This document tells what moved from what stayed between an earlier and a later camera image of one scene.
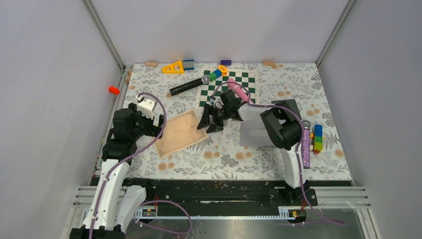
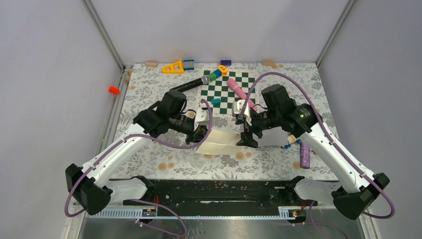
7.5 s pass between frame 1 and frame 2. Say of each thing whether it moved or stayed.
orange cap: stayed
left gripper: moved
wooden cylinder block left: stayed
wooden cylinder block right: stayed
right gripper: moved
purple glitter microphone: stayed
